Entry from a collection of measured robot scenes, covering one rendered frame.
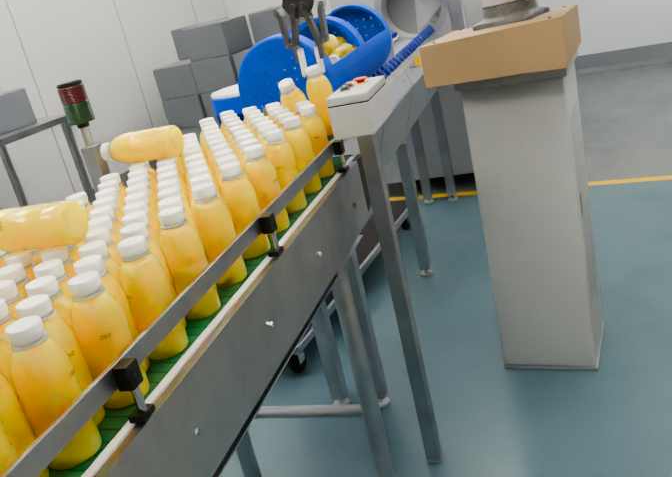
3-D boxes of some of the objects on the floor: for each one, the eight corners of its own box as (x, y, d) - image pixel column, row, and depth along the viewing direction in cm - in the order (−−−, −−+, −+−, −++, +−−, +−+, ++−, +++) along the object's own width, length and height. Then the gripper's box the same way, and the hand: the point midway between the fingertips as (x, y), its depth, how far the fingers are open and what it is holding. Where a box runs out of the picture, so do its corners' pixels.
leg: (352, 399, 246) (310, 232, 226) (348, 410, 241) (304, 239, 221) (336, 400, 248) (293, 234, 228) (332, 410, 243) (287, 241, 222)
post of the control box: (442, 453, 210) (374, 123, 177) (440, 463, 206) (370, 127, 174) (429, 453, 211) (358, 125, 178) (427, 463, 208) (354, 130, 175)
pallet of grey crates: (339, 134, 645) (309, -2, 606) (302, 162, 578) (265, 11, 539) (228, 148, 697) (193, 24, 658) (182, 175, 630) (140, 39, 591)
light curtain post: (498, 228, 360) (440, -141, 304) (497, 233, 354) (438, -142, 299) (485, 229, 362) (426, -137, 306) (484, 234, 356) (424, -138, 301)
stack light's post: (220, 493, 215) (101, 142, 179) (215, 503, 212) (92, 146, 176) (208, 493, 217) (88, 144, 181) (203, 502, 213) (79, 149, 177)
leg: (434, 271, 329) (408, 140, 308) (432, 277, 324) (406, 143, 303) (421, 272, 331) (395, 142, 310) (419, 278, 326) (393, 145, 305)
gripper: (329, -30, 176) (349, 66, 184) (267, -16, 182) (288, 77, 189) (320, -28, 169) (341, 71, 177) (256, -13, 175) (279, 82, 183)
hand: (311, 61), depth 182 cm, fingers closed on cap, 4 cm apart
